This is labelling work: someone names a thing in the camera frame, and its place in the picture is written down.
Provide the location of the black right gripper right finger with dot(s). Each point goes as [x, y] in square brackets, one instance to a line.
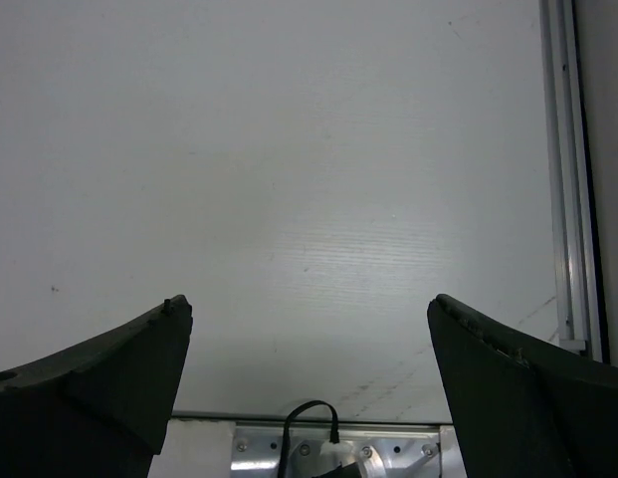
[522, 407]

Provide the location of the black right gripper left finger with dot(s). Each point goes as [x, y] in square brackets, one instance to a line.
[99, 408]

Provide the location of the aluminium table edge rail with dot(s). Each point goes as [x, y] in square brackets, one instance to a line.
[579, 318]

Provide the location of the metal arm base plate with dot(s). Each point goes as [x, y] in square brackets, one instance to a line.
[374, 449]

